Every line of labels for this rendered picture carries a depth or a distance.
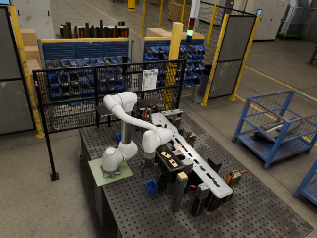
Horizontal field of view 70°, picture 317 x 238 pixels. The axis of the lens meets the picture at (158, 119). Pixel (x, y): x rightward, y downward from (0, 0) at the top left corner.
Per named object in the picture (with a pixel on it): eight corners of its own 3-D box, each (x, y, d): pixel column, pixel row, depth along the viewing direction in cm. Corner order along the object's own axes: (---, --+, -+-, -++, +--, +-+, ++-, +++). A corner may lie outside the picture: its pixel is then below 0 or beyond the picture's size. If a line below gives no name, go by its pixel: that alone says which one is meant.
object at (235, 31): (203, 106, 532) (226, 13, 425) (199, 103, 542) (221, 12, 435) (235, 100, 579) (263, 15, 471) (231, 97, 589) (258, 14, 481)
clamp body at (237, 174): (233, 201, 224) (244, 175, 205) (221, 206, 218) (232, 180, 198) (225, 193, 232) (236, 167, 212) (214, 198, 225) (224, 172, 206)
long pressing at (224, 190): (236, 191, 197) (237, 190, 196) (217, 200, 187) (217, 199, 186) (160, 112, 296) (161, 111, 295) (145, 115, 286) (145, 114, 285)
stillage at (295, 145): (273, 129, 479) (292, 88, 428) (309, 153, 421) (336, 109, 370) (231, 141, 427) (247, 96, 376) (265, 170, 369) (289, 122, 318)
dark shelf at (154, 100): (164, 106, 310) (165, 104, 308) (99, 117, 269) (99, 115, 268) (157, 98, 325) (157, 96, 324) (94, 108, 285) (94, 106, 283)
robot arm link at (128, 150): (114, 157, 247) (131, 149, 260) (123, 165, 237) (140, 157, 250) (112, 91, 209) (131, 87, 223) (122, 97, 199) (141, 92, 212)
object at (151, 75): (156, 89, 316) (158, 68, 299) (141, 91, 306) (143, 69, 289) (155, 89, 317) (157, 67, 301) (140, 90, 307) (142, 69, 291)
